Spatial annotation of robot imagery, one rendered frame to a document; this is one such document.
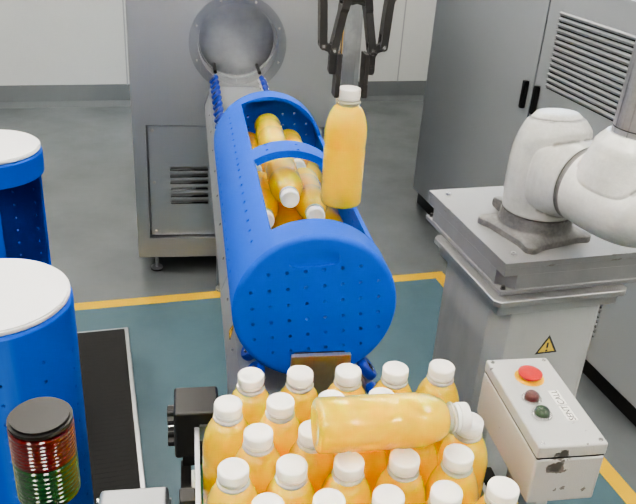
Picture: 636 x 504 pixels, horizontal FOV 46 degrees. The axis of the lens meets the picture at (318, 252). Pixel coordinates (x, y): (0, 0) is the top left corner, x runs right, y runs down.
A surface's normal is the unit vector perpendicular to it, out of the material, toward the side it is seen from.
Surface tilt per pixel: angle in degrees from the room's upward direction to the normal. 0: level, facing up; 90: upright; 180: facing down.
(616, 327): 90
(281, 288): 90
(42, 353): 90
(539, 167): 81
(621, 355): 90
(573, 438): 0
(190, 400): 0
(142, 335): 0
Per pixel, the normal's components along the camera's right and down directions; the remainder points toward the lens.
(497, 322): -0.48, 0.37
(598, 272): 0.27, 0.45
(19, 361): 0.58, 0.40
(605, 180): -0.80, 0.11
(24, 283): 0.06, -0.89
